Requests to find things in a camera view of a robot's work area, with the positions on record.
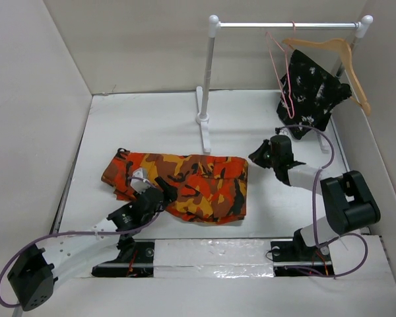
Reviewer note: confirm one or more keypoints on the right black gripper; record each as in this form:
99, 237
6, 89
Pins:
257, 154

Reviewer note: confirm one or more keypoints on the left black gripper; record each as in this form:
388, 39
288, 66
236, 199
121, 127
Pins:
168, 191

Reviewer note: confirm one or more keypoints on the orange camouflage trousers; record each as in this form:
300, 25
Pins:
210, 189

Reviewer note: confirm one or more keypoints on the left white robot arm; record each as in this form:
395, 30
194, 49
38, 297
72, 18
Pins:
44, 264

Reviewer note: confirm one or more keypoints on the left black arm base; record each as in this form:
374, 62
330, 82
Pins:
137, 261

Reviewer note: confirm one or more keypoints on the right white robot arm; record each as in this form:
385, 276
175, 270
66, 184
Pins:
348, 202

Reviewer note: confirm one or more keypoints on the wooden clothes hanger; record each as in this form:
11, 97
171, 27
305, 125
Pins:
342, 48

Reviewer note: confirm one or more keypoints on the black white patterned garment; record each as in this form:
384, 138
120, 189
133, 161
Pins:
309, 95

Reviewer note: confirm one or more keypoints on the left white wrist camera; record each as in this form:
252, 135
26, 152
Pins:
139, 181

